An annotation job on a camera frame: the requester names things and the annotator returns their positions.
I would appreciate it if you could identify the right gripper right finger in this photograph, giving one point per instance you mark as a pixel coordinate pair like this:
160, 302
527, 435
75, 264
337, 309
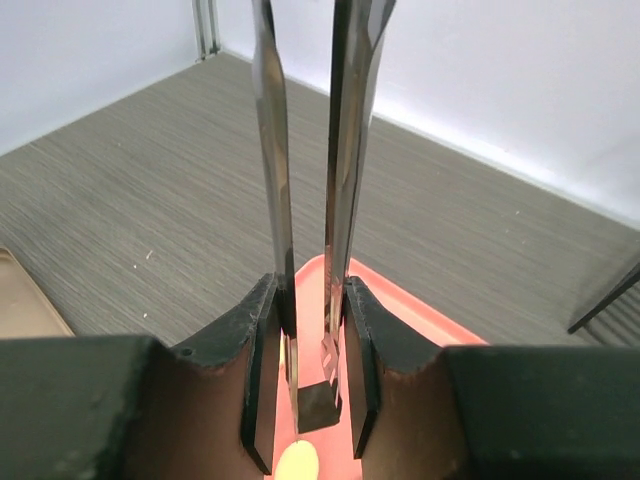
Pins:
422, 411

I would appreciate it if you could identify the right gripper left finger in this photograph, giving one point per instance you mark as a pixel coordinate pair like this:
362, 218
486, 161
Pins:
131, 407

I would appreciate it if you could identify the dark square chocolate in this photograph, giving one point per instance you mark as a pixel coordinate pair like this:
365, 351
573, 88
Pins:
319, 406

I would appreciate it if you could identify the white oval chocolate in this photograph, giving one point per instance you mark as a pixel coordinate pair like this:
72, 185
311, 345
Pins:
299, 461

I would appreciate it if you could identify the pink plastic tray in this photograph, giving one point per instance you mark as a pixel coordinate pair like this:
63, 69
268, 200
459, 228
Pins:
334, 444

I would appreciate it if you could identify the rose gold tin lid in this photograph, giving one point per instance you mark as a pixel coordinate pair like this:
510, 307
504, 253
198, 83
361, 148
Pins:
25, 310

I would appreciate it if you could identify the black wire rack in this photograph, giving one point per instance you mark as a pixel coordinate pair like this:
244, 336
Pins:
629, 280

